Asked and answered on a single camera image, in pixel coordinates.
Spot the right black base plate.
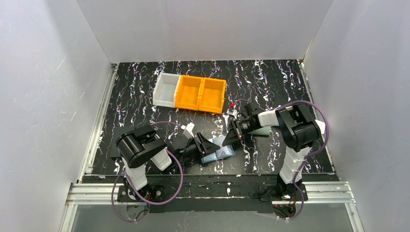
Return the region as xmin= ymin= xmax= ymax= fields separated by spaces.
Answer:
xmin=253 ymin=184 xmax=308 ymax=202

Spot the left orange plastic bin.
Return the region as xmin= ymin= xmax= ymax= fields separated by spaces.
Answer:
xmin=176 ymin=75 xmax=204 ymax=111

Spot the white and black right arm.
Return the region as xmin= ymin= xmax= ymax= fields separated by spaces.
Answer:
xmin=222 ymin=101 xmax=326 ymax=200

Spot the white plastic bin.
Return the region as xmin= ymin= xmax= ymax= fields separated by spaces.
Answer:
xmin=152 ymin=72 xmax=182 ymax=108

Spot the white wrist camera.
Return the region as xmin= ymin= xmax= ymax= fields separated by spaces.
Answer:
xmin=226 ymin=103 xmax=238 ymax=119
xmin=181 ymin=123 xmax=195 ymax=139

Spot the blue card holder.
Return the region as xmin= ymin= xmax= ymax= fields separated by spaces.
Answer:
xmin=201 ymin=136 xmax=235 ymax=164

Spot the right orange plastic bin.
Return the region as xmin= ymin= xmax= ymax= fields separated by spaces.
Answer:
xmin=198 ymin=78 xmax=226 ymax=114

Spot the white rectangular device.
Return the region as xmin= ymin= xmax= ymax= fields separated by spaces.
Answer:
xmin=315 ymin=119 xmax=326 ymax=134

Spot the green card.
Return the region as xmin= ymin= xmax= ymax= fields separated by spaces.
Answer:
xmin=248 ymin=126 xmax=271 ymax=137

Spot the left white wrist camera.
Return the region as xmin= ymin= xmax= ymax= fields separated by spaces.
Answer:
xmin=181 ymin=123 xmax=195 ymax=139

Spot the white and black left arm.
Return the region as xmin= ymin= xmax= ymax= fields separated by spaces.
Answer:
xmin=115 ymin=123 xmax=220 ymax=190

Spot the orange plastic bin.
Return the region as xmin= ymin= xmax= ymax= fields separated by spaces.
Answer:
xmin=198 ymin=78 xmax=226 ymax=114
xmin=176 ymin=75 xmax=204 ymax=111

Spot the aluminium front rail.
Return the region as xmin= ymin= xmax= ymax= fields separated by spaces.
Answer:
xmin=66 ymin=181 xmax=356 ymax=205

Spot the silver wrench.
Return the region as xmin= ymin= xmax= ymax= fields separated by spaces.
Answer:
xmin=222 ymin=115 xmax=230 ymax=132

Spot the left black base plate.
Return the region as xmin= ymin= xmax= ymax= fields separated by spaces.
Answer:
xmin=114 ymin=185 xmax=164 ymax=203

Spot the black flat box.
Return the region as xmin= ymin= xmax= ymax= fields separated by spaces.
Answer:
xmin=110 ymin=126 xmax=135 ymax=160

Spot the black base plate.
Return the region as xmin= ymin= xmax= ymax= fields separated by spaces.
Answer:
xmin=253 ymin=184 xmax=308 ymax=202
xmin=114 ymin=185 xmax=164 ymax=203

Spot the aluminium rail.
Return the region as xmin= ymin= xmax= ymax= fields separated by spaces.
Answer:
xmin=76 ymin=64 xmax=118 ymax=184
xmin=66 ymin=181 xmax=356 ymax=205

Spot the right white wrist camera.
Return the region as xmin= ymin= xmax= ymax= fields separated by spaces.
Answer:
xmin=226 ymin=103 xmax=238 ymax=119

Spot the aluminium left rail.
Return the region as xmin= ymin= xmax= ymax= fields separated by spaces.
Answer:
xmin=76 ymin=64 xmax=118 ymax=184

